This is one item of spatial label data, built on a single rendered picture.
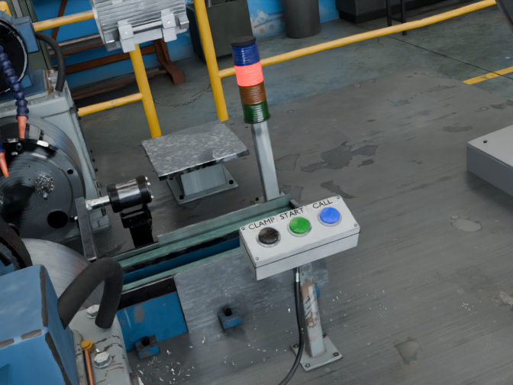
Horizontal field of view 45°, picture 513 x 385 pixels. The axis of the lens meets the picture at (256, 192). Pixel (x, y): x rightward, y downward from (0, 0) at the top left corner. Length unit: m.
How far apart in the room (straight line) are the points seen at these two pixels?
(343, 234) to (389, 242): 0.43
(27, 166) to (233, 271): 0.47
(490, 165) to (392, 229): 0.29
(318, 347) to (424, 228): 0.44
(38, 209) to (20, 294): 0.89
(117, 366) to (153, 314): 0.56
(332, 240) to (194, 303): 0.35
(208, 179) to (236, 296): 0.56
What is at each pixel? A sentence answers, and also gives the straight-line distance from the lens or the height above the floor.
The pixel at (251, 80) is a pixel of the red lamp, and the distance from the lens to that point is 1.41.
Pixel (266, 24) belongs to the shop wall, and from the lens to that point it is 6.54.
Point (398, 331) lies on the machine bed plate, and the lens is 1.14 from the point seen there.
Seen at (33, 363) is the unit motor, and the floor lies 1.29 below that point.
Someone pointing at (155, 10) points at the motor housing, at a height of 1.30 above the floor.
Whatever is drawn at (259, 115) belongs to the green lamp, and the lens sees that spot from 1.44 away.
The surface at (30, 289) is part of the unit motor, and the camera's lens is 0.47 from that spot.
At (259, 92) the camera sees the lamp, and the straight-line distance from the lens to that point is 1.43.
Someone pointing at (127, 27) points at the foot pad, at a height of 1.28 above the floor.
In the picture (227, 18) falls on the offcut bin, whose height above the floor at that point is 0.38.
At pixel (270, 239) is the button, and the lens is 0.92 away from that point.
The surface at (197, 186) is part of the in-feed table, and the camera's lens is 1.68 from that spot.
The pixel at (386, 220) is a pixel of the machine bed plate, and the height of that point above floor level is 0.80.
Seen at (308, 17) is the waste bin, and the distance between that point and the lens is 6.24.
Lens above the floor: 1.55
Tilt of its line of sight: 27 degrees down
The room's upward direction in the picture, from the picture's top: 11 degrees counter-clockwise
